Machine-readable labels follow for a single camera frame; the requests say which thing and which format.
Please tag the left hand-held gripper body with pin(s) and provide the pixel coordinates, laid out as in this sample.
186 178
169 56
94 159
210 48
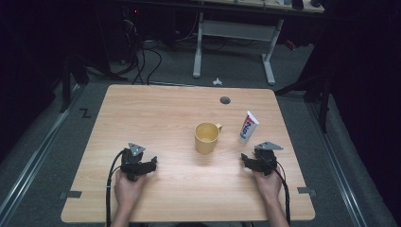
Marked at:
132 160

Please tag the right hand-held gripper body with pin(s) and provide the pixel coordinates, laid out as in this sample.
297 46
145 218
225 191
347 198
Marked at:
267 157

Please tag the white toothpaste tube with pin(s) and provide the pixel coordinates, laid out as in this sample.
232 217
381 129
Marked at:
248 127

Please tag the yellow cup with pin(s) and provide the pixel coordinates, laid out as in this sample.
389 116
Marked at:
206 138

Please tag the person's right hand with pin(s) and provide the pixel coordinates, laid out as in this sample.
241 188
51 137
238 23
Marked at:
268 186

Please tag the person's left hand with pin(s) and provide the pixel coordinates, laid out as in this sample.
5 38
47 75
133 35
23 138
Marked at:
127 189

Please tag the grey tape strip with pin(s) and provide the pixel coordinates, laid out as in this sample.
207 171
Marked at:
72 194
306 191

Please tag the small white floor object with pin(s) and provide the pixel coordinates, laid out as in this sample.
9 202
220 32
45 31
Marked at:
217 82

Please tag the black metal stand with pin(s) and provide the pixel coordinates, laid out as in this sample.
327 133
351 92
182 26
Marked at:
65 85
323 94

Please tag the white-framed desk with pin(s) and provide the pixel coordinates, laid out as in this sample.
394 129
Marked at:
236 30

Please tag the metal floor rail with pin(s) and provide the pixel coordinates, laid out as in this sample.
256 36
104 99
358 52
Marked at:
339 164
34 154

